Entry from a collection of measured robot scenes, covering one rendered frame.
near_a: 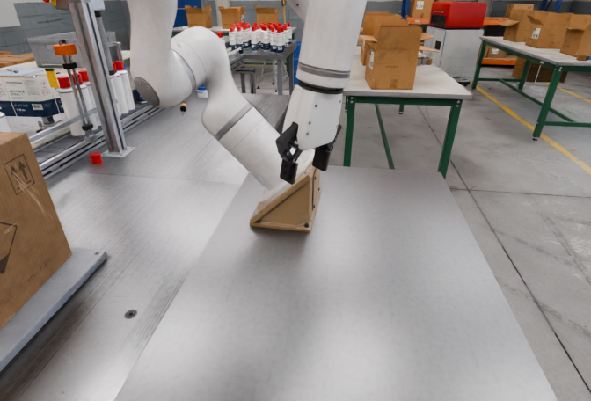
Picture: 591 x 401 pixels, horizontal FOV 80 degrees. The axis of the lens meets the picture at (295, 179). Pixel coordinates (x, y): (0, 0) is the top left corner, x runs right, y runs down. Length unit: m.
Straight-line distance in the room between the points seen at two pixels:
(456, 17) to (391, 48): 3.86
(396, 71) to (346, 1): 1.90
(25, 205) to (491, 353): 0.81
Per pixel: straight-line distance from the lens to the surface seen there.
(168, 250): 0.84
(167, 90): 0.81
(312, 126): 0.56
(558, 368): 1.92
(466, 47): 6.32
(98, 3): 1.34
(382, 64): 2.39
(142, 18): 0.80
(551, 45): 5.12
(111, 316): 0.74
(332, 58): 0.54
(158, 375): 0.63
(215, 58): 0.87
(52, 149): 1.41
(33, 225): 0.79
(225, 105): 0.82
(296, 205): 0.81
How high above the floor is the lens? 1.33
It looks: 28 degrees down
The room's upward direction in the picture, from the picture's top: straight up
